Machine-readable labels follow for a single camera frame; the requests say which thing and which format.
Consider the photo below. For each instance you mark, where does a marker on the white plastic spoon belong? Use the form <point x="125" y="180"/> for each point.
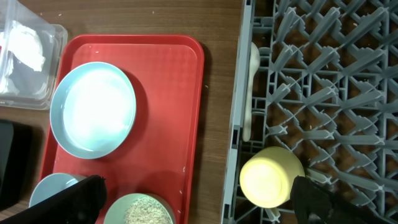
<point x="254" y="63"/>

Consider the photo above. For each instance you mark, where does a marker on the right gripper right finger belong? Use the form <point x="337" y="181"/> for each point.
<point x="309" y="198"/>

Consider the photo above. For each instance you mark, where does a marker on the light blue plate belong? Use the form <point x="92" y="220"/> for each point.
<point x="93" y="110"/>

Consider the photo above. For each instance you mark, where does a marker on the yellow plastic cup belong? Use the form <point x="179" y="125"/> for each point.
<point x="267" y="178"/>

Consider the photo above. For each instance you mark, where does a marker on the light blue bowl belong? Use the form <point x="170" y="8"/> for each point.
<point x="51" y="185"/>

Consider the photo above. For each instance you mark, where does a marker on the grey dishwasher rack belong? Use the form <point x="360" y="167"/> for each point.
<point x="326" y="89"/>

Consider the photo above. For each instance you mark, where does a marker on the clear plastic bin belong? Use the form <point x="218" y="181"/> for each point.
<point x="35" y="88"/>

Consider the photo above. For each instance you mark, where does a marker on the red serving tray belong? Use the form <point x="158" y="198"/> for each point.
<point x="157" y="157"/>

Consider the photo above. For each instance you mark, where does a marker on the black plastic tray bin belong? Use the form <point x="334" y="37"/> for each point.
<point x="15" y="149"/>

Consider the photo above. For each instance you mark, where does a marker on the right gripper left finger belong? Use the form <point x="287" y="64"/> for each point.
<point x="80" y="203"/>

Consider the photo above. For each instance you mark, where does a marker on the green bowl with rice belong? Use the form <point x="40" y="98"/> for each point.
<point x="140" y="209"/>

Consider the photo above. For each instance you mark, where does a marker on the white napkin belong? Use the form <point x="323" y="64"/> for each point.
<point x="24" y="45"/>

